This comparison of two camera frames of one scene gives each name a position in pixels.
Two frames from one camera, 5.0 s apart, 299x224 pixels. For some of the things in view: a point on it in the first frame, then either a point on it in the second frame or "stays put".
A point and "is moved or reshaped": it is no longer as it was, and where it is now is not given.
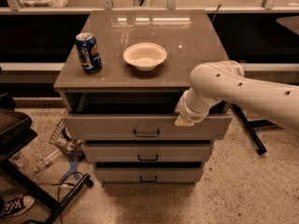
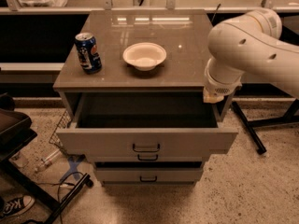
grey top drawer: (138, 117) is moved or reshaped
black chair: (16, 131) stays put
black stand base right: (251, 125) stays put
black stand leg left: (70, 199) stays put
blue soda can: (89, 53) stays put
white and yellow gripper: (191, 113) → (218, 88)
